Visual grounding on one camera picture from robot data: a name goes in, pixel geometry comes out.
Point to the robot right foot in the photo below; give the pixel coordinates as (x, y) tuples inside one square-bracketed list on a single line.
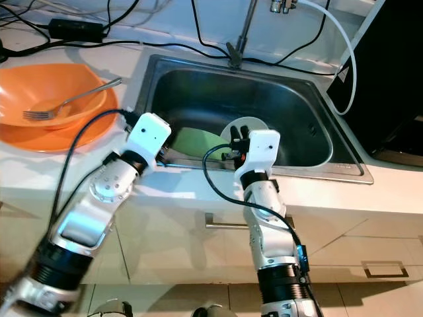
[(209, 312)]

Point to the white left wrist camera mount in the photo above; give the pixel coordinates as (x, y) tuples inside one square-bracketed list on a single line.
[(149, 135)]

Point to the black power adapter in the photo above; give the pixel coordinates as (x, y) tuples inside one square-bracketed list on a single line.
[(76, 29)]

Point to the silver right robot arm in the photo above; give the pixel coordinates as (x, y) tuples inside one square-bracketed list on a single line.
[(268, 218)]

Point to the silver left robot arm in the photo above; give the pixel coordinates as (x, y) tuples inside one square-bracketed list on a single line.
[(99, 205)]

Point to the white kitchen cabinet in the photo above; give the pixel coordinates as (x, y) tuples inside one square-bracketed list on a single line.
[(172, 251)]

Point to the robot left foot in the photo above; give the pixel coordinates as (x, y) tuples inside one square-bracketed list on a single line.
[(114, 309)]

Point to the green plate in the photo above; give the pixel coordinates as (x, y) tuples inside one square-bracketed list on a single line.
[(195, 142)]

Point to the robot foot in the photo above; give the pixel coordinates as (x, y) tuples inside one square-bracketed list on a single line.
[(209, 312), (114, 309)]

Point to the stainless steel sink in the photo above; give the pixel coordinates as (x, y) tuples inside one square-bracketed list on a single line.
[(192, 86)]

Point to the metal fork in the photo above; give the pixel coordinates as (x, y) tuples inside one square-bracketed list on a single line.
[(76, 99)]

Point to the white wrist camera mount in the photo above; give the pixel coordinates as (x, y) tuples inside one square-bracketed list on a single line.
[(149, 135), (264, 148)]

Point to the grey metal faucet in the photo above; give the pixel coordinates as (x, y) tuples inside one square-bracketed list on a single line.
[(234, 53)]

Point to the orange bowl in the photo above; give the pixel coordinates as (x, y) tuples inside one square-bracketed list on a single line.
[(39, 86)]

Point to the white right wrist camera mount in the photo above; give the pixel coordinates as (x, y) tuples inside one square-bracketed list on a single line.
[(264, 148)]

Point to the white bowl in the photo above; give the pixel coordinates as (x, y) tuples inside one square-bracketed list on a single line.
[(228, 129)]

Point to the orange plate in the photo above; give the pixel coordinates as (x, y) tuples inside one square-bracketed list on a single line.
[(59, 140)]

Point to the black appliance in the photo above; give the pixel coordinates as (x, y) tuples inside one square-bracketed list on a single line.
[(383, 66)]

